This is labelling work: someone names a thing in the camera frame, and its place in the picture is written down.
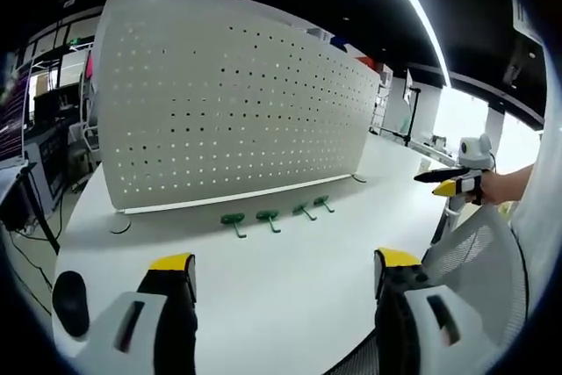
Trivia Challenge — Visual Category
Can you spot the white perforated mounting plate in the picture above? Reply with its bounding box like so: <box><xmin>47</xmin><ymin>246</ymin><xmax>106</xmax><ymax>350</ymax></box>
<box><xmin>94</xmin><ymin>0</ymin><xmax>382</xmax><ymax>234</ymax></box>

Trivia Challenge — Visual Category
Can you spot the black stand leg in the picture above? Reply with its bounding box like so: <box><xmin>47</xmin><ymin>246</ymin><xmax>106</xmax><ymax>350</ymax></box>
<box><xmin>16</xmin><ymin>162</ymin><xmax>61</xmax><ymax>256</ymax></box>

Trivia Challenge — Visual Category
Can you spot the black computer mouse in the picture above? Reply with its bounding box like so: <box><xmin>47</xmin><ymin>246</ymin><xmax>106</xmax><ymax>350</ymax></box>
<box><xmin>53</xmin><ymin>270</ymin><xmax>91</xmax><ymax>338</ymax></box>

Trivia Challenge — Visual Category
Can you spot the laptop screen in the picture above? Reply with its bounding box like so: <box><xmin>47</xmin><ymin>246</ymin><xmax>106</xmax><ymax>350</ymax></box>
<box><xmin>0</xmin><ymin>61</ymin><xmax>35</xmax><ymax>170</ymax></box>

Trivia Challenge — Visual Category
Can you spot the black cable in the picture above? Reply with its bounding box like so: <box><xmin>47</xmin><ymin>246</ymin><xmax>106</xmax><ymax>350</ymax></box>
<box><xmin>8</xmin><ymin>212</ymin><xmax>61</xmax><ymax>319</ymax></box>

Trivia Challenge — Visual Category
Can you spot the white mesh office chair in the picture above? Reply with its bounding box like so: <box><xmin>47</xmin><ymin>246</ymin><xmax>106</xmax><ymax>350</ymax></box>
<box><xmin>323</xmin><ymin>204</ymin><xmax>530</xmax><ymax>375</ymax></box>

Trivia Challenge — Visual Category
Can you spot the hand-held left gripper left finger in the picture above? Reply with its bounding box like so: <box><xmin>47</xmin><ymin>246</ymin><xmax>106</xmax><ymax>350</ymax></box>
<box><xmin>74</xmin><ymin>253</ymin><xmax>198</xmax><ymax>375</ymax></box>

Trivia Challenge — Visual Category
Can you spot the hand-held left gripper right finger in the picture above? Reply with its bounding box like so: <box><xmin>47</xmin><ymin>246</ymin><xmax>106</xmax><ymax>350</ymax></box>
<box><xmin>372</xmin><ymin>248</ymin><xmax>473</xmax><ymax>375</ymax></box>

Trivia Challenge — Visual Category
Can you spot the ceiling light strip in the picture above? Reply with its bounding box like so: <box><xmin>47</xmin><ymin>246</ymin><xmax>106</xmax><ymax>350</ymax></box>
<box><xmin>380</xmin><ymin>0</ymin><xmax>453</xmax><ymax>89</ymax></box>

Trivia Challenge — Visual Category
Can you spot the black tripod stand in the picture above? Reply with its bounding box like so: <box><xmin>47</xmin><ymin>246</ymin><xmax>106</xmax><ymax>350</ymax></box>
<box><xmin>378</xmin><ymin>84</ymin><xmax>423</xmax><ymax>148</ymax></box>

